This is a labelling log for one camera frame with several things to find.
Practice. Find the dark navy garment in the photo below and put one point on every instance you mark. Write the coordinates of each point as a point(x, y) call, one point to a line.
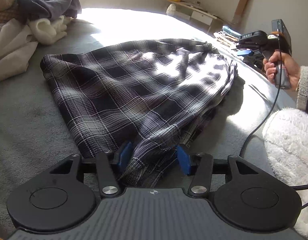
point(50, 9)

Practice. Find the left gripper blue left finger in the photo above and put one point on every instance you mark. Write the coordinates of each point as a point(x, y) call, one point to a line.
point(124, 155)

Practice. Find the pink houndstooth garment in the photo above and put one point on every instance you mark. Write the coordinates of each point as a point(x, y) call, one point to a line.
point(7, 15)

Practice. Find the white decorative ornament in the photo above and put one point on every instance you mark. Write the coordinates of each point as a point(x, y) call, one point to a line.
point(170, 11)

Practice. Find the white fluffy rug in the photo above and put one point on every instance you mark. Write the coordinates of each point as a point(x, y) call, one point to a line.
point(285, 136)

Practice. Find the grey battery pack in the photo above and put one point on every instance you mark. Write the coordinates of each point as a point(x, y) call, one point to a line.
point(284, 36)

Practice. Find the folded clothes stack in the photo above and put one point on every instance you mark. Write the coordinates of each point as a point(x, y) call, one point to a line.
point(227, 37)

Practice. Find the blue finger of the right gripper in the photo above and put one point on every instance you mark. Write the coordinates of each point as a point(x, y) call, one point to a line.
point(246, 52)

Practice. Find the person's right hand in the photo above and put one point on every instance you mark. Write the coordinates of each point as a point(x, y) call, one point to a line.
point(293, 69)

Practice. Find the dark plaid flannel pants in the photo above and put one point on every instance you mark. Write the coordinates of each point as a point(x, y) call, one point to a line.
point(154, 93)

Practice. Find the white fleece garment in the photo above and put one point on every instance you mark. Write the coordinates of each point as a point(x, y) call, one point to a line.
point(48, 32)

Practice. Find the long cardboard strip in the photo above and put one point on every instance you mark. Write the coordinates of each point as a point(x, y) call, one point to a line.
point(238, 15)

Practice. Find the white low shelf unit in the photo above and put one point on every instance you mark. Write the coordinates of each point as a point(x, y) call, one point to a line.
point(197, 17)

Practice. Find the cream white sheet garment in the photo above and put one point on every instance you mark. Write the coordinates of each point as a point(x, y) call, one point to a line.
point(17, 45)

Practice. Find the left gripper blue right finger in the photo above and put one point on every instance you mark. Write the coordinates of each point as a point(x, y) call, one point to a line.
point(186, 161)

